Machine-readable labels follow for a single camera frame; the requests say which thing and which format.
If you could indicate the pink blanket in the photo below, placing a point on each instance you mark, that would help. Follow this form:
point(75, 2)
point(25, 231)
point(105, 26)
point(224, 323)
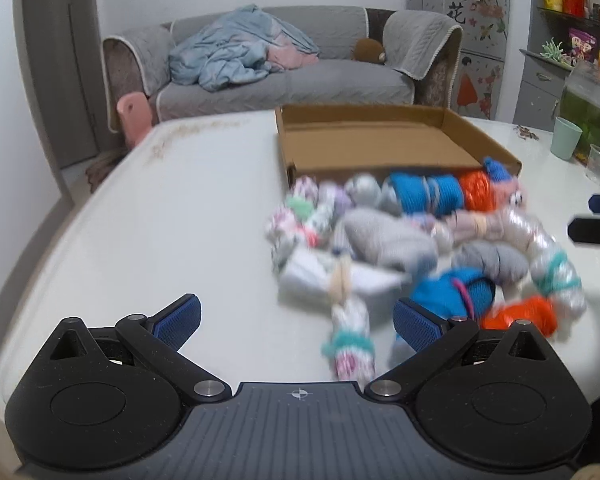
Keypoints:
point(284, 55)

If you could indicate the pastel fuzzy sock bundle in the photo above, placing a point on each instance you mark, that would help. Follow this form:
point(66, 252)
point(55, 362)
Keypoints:
point(298, 223)

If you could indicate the pink fluffy blue ball toy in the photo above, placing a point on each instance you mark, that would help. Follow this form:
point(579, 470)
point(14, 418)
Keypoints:
point(506, 191)

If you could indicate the brown cardboard box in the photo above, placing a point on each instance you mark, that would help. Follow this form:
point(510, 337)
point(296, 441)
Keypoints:
point(336, 142)

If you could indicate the glass fish bowl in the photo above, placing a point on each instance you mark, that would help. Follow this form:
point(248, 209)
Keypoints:
point(580, 104)

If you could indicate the grey sock bundle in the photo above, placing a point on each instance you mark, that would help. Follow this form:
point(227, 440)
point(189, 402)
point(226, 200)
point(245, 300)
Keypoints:
point(380, 239)
point(500, 262)

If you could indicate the small white teal tied bundle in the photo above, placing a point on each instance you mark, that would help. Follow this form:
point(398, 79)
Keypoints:
point(350, 351)

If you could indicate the pink plastic chair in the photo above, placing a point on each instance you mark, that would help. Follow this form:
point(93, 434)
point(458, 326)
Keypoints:
point(135, 116)

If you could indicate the orange plastic bag bundle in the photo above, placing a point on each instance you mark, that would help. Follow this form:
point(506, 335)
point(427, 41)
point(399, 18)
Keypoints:
point(477, 193)

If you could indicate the mint green cup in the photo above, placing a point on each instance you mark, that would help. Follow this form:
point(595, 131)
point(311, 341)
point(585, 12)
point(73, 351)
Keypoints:
point(566, 136)

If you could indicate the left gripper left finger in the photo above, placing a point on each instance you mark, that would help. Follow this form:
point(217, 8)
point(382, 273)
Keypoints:
point(155, 341)

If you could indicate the mauve knit sock bundle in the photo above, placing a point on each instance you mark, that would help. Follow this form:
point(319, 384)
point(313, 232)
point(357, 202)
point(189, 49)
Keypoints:
point(464, 226)

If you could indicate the blue sock roll pink tie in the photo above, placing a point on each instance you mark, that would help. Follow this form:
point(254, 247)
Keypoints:
point(458, 293)

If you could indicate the floral decorated cabinet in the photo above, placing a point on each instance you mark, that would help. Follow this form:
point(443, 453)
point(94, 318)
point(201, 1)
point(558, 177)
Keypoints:
point(483, 52)

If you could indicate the lilac bubble wrap bundle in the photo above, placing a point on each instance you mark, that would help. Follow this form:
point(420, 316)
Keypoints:
point(334, 195)

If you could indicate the light blue blanket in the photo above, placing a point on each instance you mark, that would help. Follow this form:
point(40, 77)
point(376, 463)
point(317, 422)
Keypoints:
point(231, 51)

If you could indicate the clear bubble wrap bundle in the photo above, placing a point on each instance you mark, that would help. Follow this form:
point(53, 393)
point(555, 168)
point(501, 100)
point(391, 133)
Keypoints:
point(525, 232)

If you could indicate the white green leaf bundle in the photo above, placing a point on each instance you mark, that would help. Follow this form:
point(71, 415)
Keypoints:
point(305, 188)

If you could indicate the clear plastic cup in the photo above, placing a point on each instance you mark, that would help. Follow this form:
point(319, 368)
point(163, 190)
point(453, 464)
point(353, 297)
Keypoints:
point(592, 170)

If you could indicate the white patterned paper bundle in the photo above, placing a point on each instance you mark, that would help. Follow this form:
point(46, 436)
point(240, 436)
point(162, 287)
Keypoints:
point(308, 275)

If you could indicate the bubble wrap teal tie bundle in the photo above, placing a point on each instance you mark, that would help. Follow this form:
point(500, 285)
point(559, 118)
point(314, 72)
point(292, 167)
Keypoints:
point(556, 279)

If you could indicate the brown plush toy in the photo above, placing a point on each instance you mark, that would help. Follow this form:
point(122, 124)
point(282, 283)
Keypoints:
point(369, 50)

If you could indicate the sunflower seed shells pile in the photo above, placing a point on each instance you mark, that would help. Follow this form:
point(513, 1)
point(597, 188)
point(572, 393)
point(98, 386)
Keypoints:
point(525, 133)

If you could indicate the blue sock roll rope tie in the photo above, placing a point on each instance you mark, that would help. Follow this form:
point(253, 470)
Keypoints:
point(408, 194)

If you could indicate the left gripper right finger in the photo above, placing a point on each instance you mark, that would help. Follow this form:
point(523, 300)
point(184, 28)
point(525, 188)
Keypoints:
point(437, 343)

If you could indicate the white sock bundle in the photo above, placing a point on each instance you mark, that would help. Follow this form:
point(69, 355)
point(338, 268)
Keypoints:
point(364, 191)

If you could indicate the grey shelf cabinet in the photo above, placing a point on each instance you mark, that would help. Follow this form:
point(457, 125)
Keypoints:
point(548, 61)

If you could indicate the grey door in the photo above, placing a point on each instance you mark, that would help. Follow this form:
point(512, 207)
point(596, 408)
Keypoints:
point(62, 41)

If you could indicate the grey sofa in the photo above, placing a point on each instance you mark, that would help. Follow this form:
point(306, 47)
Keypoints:
point(422, 56)

